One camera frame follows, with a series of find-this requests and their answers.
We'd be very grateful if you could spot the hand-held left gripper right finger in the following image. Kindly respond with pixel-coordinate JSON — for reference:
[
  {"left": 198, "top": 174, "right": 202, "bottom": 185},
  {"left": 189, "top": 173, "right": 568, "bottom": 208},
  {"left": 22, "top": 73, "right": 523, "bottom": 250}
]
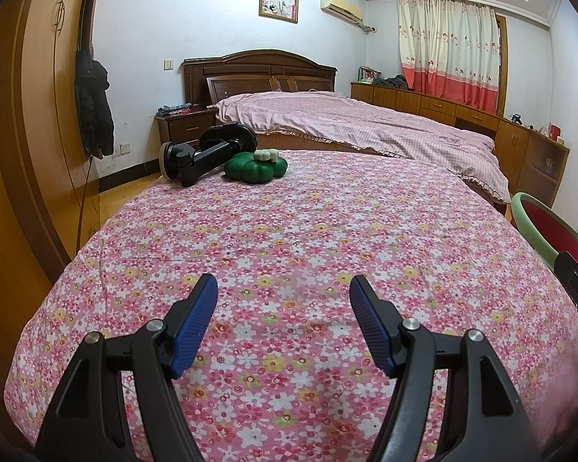
[{"left": 349, "top": 274, "right": 543, "bottom": 462}]

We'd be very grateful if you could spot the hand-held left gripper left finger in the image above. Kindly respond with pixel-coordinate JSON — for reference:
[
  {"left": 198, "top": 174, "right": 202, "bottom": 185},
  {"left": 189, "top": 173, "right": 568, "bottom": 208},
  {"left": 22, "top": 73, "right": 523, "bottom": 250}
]
[{"left": 37, "top": 273, "right": 219, "bottom": 462}]

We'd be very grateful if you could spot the red bucket with green rim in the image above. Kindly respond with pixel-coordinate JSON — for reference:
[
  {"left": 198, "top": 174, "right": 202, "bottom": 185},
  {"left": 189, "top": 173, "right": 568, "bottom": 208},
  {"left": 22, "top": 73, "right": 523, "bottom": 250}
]
[{"left": 511, "top": 192, "right": 578, "bottom": 280}]

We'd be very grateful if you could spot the pink floral tablecloth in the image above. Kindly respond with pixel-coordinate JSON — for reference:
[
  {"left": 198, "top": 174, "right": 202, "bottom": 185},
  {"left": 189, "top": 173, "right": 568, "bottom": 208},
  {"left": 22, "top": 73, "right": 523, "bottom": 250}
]
[{"left": 4, "top": 149, "right": 578, "bottom": 462}]

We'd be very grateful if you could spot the long wooden cabinet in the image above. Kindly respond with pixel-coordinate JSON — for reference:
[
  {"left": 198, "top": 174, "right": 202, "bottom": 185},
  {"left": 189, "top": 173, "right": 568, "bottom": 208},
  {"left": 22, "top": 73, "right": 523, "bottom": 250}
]
[{"left": 351, "top": 81, "right": 570, "bottom": 210}]

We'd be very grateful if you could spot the green flower-shaped cushion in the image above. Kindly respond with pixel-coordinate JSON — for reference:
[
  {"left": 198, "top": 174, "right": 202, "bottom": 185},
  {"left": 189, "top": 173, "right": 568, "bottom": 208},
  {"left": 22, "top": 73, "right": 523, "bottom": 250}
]
[{"left": 224, "top": 151, "right": 290, "bottom": 184}]

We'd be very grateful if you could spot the black suction phone holder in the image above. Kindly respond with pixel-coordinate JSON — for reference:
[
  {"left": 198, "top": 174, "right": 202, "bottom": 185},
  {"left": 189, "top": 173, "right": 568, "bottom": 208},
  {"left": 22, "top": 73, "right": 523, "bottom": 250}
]
[{"left": 160, "top": 125, "right": 258, "bottom": 187}]

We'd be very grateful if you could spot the dark wooden nightstand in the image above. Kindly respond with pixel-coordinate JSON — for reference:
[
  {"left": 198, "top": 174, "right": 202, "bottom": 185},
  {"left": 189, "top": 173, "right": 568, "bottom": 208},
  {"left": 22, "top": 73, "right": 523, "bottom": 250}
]
[{"left": 154, "top": 108, "right": 218, "bottom": 151}]

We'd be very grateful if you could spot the wooden bed with pink quilt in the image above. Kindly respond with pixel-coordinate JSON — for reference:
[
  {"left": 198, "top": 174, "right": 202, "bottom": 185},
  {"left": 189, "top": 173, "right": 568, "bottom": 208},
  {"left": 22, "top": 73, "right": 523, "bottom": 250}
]
[{"left": 213, "top": 91, "right": 511, "bottom": 203}]

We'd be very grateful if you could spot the black hanging jacket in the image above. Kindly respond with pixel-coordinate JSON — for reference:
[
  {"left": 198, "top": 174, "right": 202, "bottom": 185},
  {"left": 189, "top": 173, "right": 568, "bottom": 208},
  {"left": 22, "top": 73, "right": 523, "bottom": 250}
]
[{"left": 74, "top": 48, "right": 115, "bottom": 159}]

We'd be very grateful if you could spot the dark clothes pile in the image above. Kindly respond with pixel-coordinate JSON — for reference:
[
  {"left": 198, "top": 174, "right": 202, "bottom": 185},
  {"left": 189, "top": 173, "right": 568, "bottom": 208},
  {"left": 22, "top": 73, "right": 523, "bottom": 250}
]
[{"left": 373, "top": 74, "right": 409, "bottom": 90}]

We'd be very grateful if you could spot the dark wooden headboard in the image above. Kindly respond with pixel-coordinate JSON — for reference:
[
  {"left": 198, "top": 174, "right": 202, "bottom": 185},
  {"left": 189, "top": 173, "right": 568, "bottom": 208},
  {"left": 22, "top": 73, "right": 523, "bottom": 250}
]
[{"left": 180, "top": 49, "right": 338, "bottom": 109}]

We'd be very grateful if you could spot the cream and red curtain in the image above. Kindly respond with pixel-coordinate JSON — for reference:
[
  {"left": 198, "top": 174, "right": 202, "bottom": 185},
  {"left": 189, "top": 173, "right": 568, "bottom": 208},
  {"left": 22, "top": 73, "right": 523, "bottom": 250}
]
[{"left": 396, "top": 0, "right": 501, "bottom": 111}]

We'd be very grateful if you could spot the wooden wardrobe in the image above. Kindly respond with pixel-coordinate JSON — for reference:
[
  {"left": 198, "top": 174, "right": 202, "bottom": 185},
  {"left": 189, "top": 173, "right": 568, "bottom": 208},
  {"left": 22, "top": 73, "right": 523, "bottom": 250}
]
[{"left": 0, "top": 0, "right": 106, "bottom": 395}]

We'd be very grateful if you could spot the thin hanging black cord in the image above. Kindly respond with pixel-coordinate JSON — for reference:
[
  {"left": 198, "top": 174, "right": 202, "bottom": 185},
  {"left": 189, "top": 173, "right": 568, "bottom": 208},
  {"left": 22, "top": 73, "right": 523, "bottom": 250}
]
[{"left": 78, "top": 154, "right": 96, "bottom": 247}]

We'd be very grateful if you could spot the wooden window frame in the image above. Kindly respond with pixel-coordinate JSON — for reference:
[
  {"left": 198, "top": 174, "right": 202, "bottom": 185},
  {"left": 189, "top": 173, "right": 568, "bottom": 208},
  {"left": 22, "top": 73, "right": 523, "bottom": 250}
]
[{"left": 494, "top": 12, "right": 509, "bottom": 116}]

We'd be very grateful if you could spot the wall air conditioner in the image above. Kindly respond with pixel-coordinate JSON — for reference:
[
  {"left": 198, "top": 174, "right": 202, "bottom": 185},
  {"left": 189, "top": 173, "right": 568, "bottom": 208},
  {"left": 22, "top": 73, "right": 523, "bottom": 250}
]
[{"left": 320, "top": 0, "right": 366, "bottom": 25}]

